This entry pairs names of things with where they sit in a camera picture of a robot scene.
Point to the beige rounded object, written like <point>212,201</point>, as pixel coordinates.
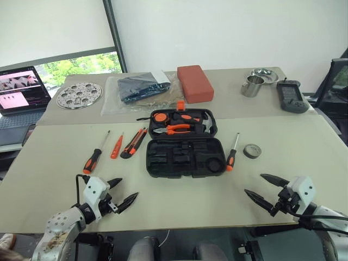
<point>6,242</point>

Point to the round perforated metal plate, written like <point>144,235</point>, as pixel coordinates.
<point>71,95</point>

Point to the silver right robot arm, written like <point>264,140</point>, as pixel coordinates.
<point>330,242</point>

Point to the long black orange screwdriver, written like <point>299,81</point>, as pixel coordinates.
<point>92,160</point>

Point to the black tool case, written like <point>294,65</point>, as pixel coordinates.
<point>163,160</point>

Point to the short black orange screwdriver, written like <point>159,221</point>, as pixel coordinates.
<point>231,159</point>

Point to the grey rounded shape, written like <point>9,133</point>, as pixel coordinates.
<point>209,250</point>
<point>142,248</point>

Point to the orange voltage tester pen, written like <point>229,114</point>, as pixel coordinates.
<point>117,148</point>

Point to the open laptop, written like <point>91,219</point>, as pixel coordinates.
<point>16,89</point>

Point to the red rectangular block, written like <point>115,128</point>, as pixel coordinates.
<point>194,84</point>

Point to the stainless steel cup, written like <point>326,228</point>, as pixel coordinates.
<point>253,88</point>

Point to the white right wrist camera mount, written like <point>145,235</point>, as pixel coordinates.
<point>303,190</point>

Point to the grey tape roll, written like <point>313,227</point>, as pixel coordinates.
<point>251,155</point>

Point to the black block under table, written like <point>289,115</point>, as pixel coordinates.
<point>104,248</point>

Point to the stainless steel bowl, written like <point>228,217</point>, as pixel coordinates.
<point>267,77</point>

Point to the grey handheld controller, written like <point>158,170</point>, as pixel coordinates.
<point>292,100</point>

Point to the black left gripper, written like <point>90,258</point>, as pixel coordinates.
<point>107,205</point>

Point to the white roller blind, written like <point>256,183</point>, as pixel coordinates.
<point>54,27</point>

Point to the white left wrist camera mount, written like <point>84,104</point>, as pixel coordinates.
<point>93,190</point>

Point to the bagged dark blue cloth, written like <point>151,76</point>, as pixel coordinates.
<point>136,85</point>

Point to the black bracket under table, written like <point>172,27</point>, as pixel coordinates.
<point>248,247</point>

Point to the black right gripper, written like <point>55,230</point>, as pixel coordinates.
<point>285,201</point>

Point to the black mesh chair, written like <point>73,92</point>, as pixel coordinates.
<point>337,81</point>

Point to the bagged tan material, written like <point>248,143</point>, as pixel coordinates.
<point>166,98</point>

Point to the black orange utility knife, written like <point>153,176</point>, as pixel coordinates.
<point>133,145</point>

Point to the dark grey window frame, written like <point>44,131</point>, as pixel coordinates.
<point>114,32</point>

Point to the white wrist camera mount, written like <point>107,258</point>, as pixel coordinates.
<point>303,190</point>
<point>93,190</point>

